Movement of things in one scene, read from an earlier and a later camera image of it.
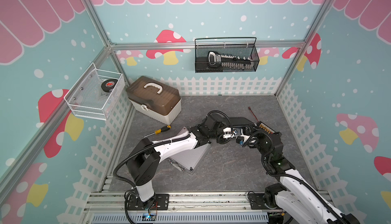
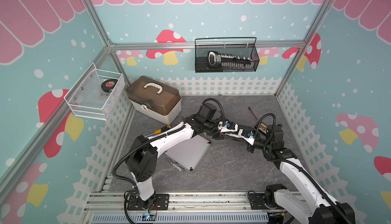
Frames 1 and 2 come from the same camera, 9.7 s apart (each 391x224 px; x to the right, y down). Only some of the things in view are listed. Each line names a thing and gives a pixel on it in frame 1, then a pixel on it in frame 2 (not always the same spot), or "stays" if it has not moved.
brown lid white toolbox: [159, 101] stays
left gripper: [222, 124] -> [217, 136]
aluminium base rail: [181, 207] stays
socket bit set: [232, 62] stays
